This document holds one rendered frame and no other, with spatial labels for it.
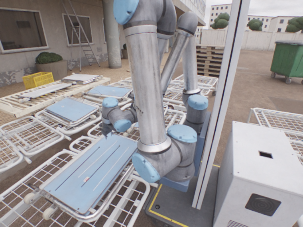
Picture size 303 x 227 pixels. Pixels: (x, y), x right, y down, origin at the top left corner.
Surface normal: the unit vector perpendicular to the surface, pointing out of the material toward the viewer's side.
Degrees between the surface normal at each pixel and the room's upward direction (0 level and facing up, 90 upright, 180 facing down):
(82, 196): 5
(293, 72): 94
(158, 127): 81
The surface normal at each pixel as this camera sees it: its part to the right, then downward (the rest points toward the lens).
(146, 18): 0.41, 0.27
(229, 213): -0.42, 0.41
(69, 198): 0.07, -0.87
